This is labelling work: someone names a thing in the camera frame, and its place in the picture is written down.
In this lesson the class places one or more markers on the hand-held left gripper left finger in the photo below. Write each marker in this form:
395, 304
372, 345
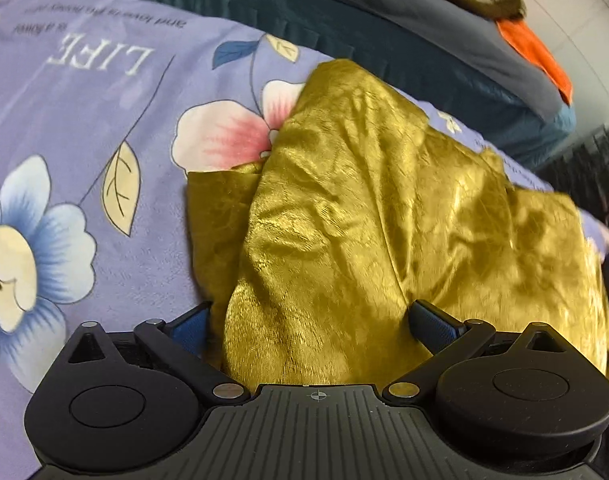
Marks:
192, 330

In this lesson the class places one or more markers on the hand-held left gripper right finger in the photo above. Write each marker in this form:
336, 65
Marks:
434, 327

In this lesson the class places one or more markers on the golden shiny cloth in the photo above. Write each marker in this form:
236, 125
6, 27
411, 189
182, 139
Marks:
384, 210

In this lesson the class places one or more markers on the black floor mat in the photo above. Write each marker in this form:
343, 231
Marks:
589, 170

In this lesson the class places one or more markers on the floral purple bedsheet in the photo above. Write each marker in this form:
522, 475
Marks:
84, 110

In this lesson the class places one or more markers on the orange cloth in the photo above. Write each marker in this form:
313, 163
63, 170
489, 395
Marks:
539, 55

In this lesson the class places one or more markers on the grey bed sheet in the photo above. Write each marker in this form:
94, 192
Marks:
434, 25

